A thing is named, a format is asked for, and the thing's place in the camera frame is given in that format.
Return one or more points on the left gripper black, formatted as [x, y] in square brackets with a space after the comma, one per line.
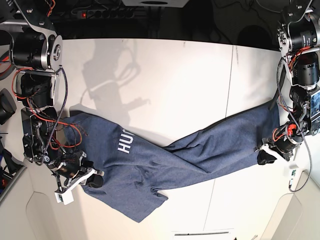
[269, 151]

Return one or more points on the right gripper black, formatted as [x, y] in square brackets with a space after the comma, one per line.
[71, 167]

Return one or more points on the blue grey t-shirt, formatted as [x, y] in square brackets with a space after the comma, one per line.
[136, 170]

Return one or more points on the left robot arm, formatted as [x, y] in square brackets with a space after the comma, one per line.
[297, 78]

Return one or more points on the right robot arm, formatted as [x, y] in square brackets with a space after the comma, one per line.
[35, 57]

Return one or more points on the black round object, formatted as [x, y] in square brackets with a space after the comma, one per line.
[7, 106]

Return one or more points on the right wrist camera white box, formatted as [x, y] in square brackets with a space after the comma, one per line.
[65, 197]

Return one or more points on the white power strip red switch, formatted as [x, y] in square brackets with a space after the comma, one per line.
[111, 13]

